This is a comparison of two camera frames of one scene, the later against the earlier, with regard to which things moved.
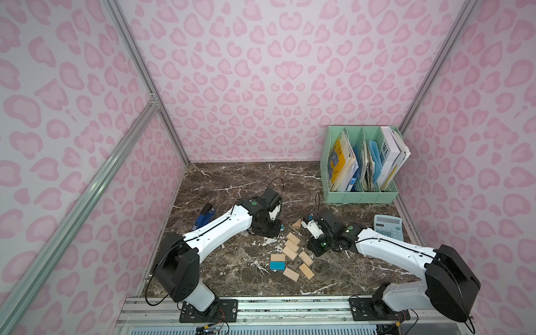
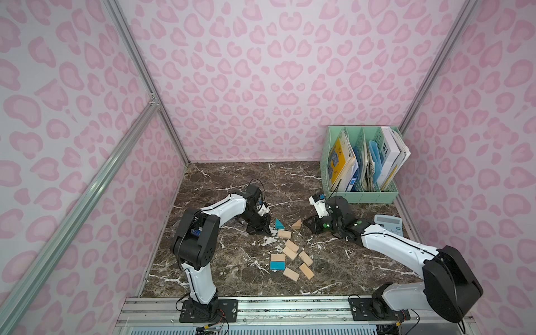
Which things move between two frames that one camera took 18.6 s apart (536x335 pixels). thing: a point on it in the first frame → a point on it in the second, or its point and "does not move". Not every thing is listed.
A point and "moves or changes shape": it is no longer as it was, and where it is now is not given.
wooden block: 292,246 does not move
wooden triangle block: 297,224 does not move
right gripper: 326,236 → 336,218
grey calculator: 389,226 does not move
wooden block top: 293,238 moves or changes shape
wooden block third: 289,252 does not move
